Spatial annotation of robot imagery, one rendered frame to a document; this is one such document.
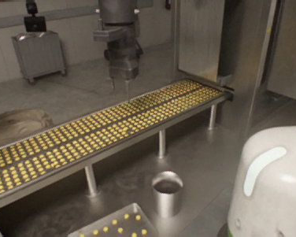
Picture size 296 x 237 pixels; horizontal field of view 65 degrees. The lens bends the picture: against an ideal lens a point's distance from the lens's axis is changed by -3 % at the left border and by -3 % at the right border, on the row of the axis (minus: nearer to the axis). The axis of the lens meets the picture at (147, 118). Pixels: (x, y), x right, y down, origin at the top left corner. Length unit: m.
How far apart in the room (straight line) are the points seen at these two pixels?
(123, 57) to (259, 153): 0.42
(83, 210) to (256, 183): 0.52
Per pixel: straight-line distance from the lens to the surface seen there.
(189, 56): 0.97
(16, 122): 0.84
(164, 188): 0.71
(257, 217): 0.35
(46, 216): 0.75
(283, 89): 0.93
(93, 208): 0.72
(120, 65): 0.64
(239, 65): 0.91
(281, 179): 0.30
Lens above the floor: 1.35
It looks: 31 degrees down
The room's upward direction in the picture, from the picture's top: 2 degrees counter-clockwise
